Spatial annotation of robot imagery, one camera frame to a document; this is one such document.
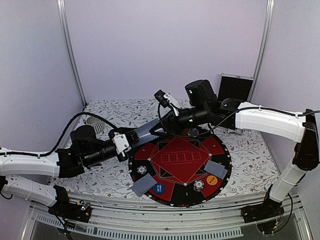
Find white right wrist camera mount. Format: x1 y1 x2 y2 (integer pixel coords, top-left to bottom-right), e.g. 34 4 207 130
164 92 181 117

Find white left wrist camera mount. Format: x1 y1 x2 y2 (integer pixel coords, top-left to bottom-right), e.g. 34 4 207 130
112 134 130 154

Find dealt blue card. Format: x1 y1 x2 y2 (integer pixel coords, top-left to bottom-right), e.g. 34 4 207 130
131 175 155 197
136 173 157 192
212 165 228 180
204 160 225 176

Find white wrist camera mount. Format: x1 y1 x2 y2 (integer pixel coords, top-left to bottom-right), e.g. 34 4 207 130
112 134 130 154
164 92 181 117

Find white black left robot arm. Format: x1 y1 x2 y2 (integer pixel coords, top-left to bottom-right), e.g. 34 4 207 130
0 125 139 217

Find front aluminium rail frame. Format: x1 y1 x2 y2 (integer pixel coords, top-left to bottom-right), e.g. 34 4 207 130
21 191 315 240

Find round red black poker mat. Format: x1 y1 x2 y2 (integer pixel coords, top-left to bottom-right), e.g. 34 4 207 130
128 126 232 207

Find blue small blind button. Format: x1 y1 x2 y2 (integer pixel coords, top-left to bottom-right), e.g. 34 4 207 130
152 183 166 195

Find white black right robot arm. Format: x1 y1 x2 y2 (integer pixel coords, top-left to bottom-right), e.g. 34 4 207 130
150 79 320 218

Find right aluminium frame post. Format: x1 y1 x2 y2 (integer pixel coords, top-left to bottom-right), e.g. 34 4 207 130
251 0 275 81

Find white blue poker chip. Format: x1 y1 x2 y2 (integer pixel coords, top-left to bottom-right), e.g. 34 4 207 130
136 165 148 175

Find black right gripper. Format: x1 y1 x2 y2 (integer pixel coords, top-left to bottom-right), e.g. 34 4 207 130
149 104 210 140

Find left aluminium frame post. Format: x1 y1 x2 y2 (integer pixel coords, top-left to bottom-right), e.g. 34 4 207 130
56 0 88 107

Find blue playing card deck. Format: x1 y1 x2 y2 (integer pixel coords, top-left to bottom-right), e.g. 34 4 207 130
130 119 163 148

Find black white dealer button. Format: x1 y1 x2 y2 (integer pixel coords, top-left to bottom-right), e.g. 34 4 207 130
187 128 199 136

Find aluminium frame post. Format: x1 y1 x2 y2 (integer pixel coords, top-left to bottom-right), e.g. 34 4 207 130
251 0 275 81
56 0 88 107

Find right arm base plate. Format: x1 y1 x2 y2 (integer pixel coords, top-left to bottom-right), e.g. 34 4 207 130
240 199 285 223

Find orange big blind button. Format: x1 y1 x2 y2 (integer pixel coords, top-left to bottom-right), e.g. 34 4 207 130
206 175 218 186

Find striped grey ceramic cup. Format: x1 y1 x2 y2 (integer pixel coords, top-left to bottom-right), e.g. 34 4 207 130
83 116 105 134

